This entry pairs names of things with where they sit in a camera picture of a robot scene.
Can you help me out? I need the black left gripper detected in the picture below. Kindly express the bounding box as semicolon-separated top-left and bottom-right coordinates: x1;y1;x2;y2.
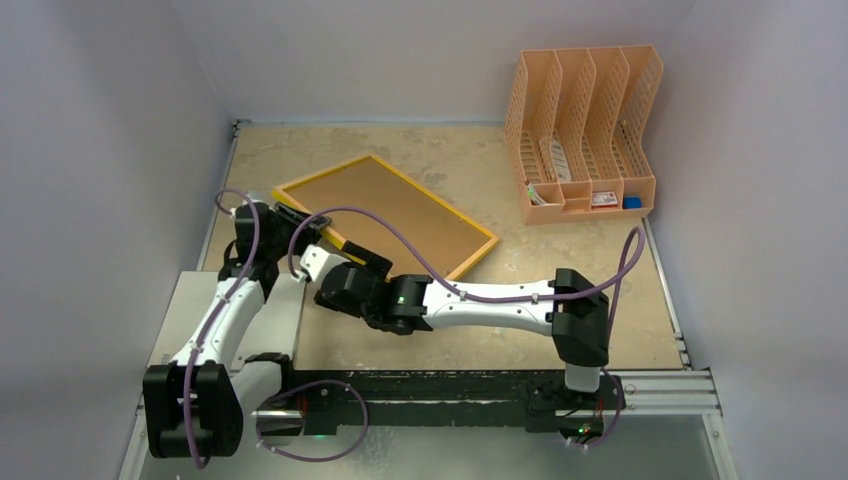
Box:
266;203;330;260

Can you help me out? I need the yellow wooden picture frame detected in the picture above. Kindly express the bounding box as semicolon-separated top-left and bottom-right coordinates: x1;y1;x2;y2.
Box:
272;153;501;282

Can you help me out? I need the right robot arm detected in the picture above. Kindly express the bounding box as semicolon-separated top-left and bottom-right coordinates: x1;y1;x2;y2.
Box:
299;245;611;407

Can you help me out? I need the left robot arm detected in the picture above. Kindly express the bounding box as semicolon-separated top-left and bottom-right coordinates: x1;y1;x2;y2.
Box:
142;201;331;465

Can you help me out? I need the white label card in organizer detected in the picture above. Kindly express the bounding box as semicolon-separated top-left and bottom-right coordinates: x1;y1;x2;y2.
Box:
540;136;572;183

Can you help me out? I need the red white small box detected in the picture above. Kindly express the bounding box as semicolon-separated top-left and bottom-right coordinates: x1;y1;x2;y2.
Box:
590;191;619;210

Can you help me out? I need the orange plastic file organizer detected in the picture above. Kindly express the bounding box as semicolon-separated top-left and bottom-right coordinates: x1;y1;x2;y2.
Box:
504;45;664;225

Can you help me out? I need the blue small object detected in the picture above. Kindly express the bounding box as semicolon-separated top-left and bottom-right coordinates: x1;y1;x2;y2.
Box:
622;196;643;210

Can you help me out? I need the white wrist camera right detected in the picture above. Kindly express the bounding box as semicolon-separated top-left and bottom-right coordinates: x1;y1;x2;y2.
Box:
298;244;348;285

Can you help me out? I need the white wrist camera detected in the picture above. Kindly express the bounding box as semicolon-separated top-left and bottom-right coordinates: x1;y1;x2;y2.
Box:
298;244;348;285
229;191;264;218

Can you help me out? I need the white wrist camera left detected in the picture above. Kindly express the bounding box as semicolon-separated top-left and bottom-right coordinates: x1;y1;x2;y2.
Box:
229;191;264;218

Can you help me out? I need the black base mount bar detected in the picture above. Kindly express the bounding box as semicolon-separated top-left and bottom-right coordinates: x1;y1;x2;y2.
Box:
253;369;626;438

